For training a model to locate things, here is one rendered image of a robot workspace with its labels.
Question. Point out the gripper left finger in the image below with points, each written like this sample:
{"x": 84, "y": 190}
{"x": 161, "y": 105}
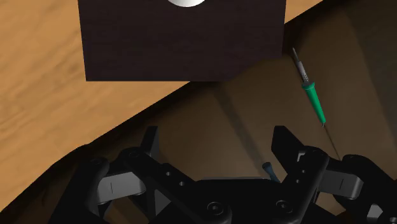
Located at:
{"x": 149, "y": 169}

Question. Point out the small dark blue peg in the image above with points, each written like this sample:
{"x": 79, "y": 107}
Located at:
{"x": 268, "y": 169}

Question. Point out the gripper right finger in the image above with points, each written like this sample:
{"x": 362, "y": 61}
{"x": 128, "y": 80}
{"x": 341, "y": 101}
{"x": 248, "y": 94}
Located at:
{"x": 307, "y": 173}

